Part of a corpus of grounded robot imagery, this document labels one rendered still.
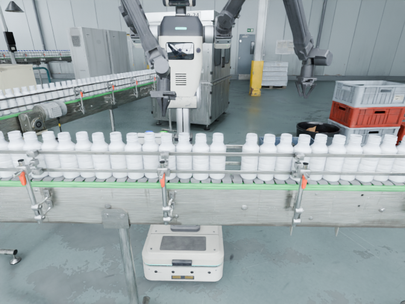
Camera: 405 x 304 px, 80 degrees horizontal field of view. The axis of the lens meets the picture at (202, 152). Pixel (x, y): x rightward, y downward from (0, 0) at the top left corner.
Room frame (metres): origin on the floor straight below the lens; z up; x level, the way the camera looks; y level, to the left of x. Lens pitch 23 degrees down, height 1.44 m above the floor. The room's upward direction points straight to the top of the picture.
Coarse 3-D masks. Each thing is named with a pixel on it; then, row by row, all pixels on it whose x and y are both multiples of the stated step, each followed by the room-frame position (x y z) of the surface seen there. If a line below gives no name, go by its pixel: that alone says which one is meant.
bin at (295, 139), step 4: (260, 140) 1.34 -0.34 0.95; (276, 140) 1.38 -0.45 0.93; (292, 140) 1.38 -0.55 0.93; (296, 140) 1.38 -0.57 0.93; (312, 140) 1.34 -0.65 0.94; (260, 144) 1.34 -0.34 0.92; (276, 144) 1.38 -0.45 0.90; (296, 144) 1.38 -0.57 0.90; (336, 228) 0.85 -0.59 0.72; (336, 232) 0.84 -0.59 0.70
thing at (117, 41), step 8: (112, 32) 7.13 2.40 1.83; (120, 32) 7.45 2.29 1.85; (112, 40) 7.08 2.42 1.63; (120, 40) 7.41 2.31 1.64; (112, 48) 7.04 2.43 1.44; (120, 48) 7.37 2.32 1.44; (112, 56) 7.01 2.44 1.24; (120, 56) 7.33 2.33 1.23; (128, 56) 7.71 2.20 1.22; (112, 64) 6.96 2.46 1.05; (120, 64) 7.29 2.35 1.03; (128, 64) 7.67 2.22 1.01; (112, 72) 6.98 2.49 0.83; (120, 72) 7.24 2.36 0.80
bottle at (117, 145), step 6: (114, 132) 0.81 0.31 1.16; (120, 132) 0.81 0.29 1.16; (114, 138) 0.78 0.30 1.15; (120, 138) 0.79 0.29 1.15; (114, 144) 0.78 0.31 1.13; (120, 144) 0.79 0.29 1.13; (114, 150) 0.77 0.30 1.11; (120, 150) 0.78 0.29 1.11; (114, 156) 0.77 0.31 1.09; (120, 156) 0.77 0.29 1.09; (114, 162) 0.77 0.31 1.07; (120, 162) 0.77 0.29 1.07; (126, 162) 0.79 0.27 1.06; (114, 168) 0.77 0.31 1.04; (120, 168) 0.77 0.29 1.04; (126, 168) 0.79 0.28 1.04; (114, 174) 0.77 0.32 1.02; (120, 174) 0.77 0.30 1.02; (126, 174) 0.78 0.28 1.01
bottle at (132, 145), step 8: (128, 136) 0.78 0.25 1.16; (136, 136) 0.79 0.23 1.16; (128, 144) 0.78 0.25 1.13; (136, 144) 0.78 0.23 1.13; (128, 160) 0.76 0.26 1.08; (136, 160) 0.76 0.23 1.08; (128, 168) 0.77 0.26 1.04; (136, 168) 0.76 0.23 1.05; (128, 176) 0.77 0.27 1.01; (136, 176) 0.76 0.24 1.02
